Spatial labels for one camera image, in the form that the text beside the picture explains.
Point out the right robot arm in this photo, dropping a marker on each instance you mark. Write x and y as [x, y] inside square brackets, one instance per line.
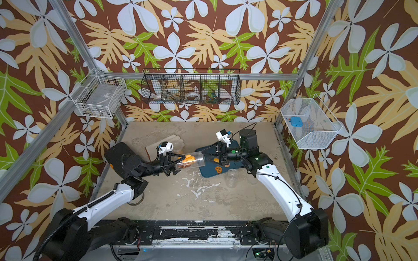
[306, 227]

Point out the clear cookie jar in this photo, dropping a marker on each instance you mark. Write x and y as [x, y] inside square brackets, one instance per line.
[195, 159]
[232, 178]

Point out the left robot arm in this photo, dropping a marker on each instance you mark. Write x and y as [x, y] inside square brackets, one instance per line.
[74, 233]

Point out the clear jar lid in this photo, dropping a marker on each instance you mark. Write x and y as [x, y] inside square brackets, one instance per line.
[252, 180]

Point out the white wire basket left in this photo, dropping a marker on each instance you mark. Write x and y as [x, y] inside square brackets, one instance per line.
[99, 95]

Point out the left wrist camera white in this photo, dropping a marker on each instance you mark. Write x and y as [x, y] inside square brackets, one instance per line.
[165, 147]

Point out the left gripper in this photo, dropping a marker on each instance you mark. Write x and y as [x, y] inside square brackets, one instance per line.
[167, 166]

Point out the black wire basket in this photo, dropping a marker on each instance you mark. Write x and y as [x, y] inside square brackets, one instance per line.
[194, 86]

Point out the orange cookies on tray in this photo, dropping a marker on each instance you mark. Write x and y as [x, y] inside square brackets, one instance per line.
[218, 167]

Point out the teal plastic tray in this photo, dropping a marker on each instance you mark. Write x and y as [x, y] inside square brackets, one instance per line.
[208, 170]

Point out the blue object in basket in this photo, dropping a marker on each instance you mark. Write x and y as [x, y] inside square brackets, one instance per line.
[296, 122]

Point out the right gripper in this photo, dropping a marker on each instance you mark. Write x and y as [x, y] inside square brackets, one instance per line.
[223, 149]

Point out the white mesh basket right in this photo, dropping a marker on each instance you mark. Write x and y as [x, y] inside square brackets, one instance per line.
[320, 125]

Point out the black hard case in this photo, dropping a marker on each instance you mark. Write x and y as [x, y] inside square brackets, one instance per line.
[117, 156]

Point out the clear cookie jar front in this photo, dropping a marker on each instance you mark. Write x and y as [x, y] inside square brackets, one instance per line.
[195, 159]

